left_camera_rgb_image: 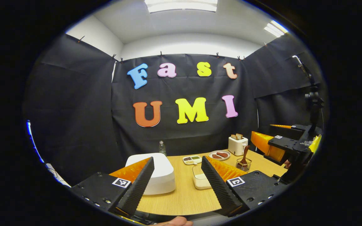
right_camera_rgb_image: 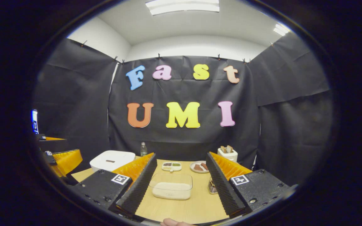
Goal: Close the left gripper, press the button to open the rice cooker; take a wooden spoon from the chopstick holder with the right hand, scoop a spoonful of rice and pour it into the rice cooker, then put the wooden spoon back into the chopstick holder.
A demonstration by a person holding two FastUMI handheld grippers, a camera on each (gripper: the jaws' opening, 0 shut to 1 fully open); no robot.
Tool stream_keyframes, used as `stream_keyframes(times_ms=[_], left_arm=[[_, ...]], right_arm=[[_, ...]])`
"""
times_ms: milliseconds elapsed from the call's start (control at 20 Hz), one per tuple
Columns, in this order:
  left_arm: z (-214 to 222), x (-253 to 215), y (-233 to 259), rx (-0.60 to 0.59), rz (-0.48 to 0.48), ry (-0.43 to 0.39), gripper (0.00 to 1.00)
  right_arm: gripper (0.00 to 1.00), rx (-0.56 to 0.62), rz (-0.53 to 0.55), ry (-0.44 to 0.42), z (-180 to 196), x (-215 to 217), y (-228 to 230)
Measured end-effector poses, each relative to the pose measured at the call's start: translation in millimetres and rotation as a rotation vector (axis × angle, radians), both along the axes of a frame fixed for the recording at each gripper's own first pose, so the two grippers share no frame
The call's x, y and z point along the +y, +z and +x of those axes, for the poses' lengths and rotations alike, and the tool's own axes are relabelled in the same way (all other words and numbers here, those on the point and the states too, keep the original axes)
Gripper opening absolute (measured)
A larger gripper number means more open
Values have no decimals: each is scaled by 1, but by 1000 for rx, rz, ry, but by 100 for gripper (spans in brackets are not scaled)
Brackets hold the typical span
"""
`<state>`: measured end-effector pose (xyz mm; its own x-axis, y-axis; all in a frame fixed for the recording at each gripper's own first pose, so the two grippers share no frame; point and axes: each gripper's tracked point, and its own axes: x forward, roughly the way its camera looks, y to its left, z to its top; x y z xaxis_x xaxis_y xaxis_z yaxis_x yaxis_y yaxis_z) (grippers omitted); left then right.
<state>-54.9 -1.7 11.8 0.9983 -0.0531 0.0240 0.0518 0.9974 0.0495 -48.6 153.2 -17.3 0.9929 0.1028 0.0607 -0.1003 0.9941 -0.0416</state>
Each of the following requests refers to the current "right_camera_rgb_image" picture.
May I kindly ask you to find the white rice cooker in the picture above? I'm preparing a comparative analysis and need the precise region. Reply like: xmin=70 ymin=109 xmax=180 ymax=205
xmin=89 ymin=150 xmax=136 ymax=172

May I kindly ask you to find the clear container of rice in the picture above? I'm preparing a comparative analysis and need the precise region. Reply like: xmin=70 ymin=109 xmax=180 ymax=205
xmin=149 ymin=173 xmax=193 ymax=201

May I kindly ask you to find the computer monitor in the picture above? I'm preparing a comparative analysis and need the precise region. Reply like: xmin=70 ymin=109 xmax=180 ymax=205
xmin=31 ymin=109 xmax=39 ymax=134

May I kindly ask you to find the white round plate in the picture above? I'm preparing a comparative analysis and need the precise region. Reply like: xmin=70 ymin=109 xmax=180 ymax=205
xmin=190 ymin=161 xmax=210 ymax=174

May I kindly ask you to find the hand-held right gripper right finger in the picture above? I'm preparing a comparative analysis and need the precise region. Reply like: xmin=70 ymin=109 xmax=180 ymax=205
xmin=206 ymin=152 xmax=291 ymax=218

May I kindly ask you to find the white toaster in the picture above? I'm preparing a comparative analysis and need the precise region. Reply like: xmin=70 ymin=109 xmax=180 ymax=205
xmin=217 ymin=147 xmax=238 ymax=163

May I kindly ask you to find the metal wire chopstick holder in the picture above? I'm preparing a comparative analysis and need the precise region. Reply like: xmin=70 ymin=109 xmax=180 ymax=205
xmin=207 ymin=177 xmax=218 ymax=195

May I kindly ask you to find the long ceiling light panel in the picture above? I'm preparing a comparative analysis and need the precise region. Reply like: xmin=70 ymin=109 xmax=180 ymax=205
xmin=145 ymin=0 xmax=220 ymax=16

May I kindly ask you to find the small ceiling light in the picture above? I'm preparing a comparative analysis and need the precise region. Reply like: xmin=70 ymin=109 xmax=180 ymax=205
xmin=273 ymin=24 xmax=291 ymax=36

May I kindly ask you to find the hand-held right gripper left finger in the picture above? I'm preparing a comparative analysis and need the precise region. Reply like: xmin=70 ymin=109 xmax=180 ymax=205
xmin=73 ymin=153 xmax=158 ymax=217

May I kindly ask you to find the small divided condiment dish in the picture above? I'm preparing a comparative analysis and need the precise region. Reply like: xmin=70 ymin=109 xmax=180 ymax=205
xmin=162 ymin=161 xmax=182 ymax=172

